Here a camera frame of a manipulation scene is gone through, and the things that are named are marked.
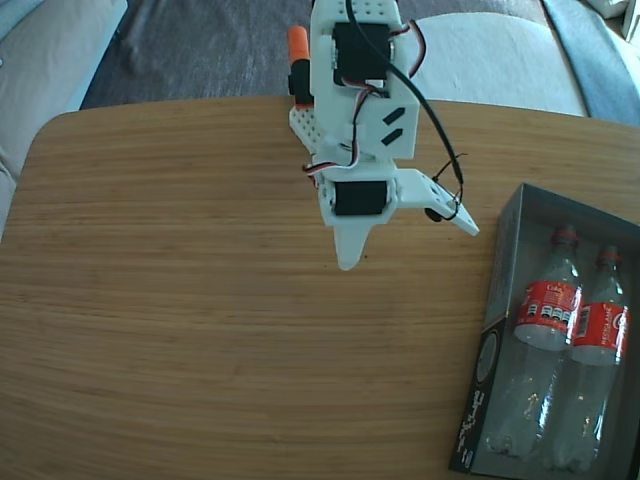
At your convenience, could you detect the orange and black clamp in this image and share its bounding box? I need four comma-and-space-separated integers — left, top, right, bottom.
287, 24, 314, 110

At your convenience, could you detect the grey-blue blanket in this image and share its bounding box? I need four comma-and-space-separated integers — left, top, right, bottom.
542, 0, 640, 126

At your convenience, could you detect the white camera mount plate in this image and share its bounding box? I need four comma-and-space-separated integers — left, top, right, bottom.
394, 168, 480, 236

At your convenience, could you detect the grey cardboard box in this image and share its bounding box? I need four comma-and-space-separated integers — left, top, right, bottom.
448, 182, 640, 480

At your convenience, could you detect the clear bottle red label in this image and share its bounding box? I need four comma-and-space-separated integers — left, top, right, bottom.
542, 245, 632, 474
484, 225, 585, 459

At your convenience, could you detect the white cushion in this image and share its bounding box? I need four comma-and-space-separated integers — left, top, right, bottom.
412, 10, 589, 119

